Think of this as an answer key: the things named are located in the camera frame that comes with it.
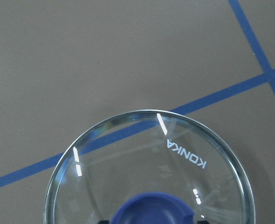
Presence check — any glass pot lid blue knob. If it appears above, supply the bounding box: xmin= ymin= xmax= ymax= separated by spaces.
xmin=43 ymin=110 xmax=256 ymax=224

